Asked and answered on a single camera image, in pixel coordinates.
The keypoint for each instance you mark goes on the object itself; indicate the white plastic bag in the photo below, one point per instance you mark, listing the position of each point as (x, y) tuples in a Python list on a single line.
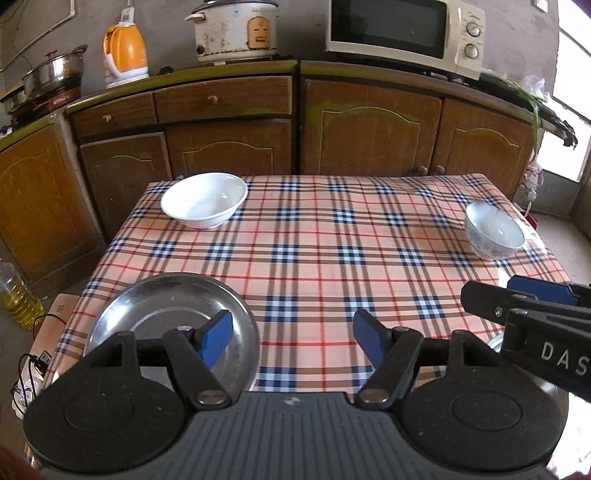
[(535, 87)]

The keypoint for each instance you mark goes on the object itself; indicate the wooden two-door cabinet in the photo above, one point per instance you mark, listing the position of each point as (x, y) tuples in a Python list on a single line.
[(369, 129)]

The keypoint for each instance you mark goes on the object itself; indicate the bright window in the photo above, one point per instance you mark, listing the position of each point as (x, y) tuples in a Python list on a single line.
[(575, 92)]

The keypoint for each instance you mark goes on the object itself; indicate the plaid tablecloth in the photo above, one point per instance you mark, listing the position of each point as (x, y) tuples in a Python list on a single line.
[(300, 258)]

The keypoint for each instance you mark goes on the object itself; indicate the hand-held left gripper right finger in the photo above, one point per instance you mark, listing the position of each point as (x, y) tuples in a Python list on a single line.
[(369, 337)]

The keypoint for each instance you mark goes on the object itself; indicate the wooden cabinet with drawers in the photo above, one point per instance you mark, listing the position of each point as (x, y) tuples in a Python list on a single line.
[(221, 147)]

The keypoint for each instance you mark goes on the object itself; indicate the black flat tray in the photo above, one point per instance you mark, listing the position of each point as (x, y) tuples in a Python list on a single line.
[(558, 124)]

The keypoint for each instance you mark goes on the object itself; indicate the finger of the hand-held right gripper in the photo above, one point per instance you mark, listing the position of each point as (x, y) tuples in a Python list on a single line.
[(540, 288), (485, 300)]

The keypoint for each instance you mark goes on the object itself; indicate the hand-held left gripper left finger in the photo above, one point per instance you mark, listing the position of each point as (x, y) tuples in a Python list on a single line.
[(217, 339)]

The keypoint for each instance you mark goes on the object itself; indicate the white wall power strip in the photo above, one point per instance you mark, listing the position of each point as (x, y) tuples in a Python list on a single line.
[(127, 14)]

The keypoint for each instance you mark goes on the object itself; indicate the small steel pot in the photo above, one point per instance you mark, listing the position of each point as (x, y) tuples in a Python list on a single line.
[(11, 97)]

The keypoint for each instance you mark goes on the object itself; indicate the wooden single-door cabinet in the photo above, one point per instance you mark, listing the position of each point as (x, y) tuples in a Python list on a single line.
[(37, 198)]

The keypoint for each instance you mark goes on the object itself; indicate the orange electric kettle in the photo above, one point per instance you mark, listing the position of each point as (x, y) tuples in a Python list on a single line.
[(127, 50)]

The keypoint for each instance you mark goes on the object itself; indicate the small white hanging object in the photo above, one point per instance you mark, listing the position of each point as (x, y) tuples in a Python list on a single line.
[(531, 196)]

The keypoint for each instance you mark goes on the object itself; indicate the white extension socket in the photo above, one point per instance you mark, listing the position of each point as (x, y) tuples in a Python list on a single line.
[(27, 392)]

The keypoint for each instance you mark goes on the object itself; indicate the black power adapter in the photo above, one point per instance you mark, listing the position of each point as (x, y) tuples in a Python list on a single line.
[(42, 357)]

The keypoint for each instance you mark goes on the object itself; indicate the cream microwave oven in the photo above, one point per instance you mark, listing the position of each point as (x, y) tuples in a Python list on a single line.
[(392, 23)]

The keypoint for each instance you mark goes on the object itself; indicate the white wall conduit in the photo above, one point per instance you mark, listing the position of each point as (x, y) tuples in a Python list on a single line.
[(73, 9)]

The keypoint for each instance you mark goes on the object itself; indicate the stainless steel plate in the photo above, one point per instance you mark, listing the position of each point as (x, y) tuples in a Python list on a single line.
[(152, 300)]

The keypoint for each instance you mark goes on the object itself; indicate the plain white bowl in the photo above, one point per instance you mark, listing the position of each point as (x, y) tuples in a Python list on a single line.
[(203, 198)]

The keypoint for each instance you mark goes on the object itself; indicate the large steel pot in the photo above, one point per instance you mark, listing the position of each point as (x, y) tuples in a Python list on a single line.
[(55, 74)]

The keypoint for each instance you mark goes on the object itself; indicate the green onion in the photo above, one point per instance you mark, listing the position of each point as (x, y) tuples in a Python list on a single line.
[(534, 115)]

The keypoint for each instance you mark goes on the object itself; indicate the red induction cooker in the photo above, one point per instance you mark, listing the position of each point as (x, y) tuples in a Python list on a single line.
[(51, 100)]

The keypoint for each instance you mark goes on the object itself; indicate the white rice cooker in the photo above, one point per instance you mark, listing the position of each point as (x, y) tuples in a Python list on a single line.
[(221, 37)]

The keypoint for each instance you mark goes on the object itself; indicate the cardboard box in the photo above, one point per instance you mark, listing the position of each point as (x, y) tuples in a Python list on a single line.
[(60, 309)]

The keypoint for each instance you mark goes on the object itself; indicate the blue patterned white bowl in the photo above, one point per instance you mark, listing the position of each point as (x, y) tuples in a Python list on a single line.
[(494, 230)]

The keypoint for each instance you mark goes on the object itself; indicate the cooking oil bottle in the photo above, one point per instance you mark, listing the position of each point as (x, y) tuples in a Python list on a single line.
[(18, 304)]

